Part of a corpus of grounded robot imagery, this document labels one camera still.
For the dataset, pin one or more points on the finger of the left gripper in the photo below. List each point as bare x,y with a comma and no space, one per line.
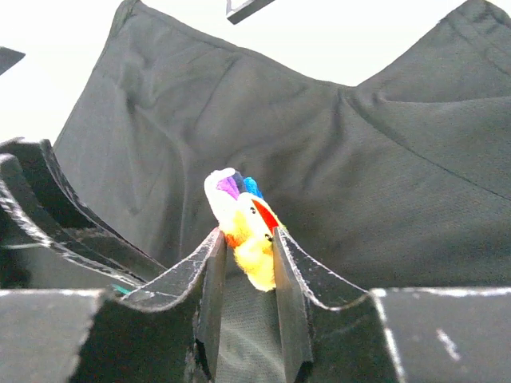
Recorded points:
49,238

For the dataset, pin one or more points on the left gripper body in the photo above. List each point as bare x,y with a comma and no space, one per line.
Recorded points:
9,58

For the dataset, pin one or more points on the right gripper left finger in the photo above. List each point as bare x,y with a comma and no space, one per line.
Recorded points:
165,331

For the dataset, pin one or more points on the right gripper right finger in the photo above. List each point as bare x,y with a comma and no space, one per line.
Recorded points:
334,331

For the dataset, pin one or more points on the black polo shirt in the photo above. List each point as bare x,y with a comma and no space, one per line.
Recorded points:
402,181

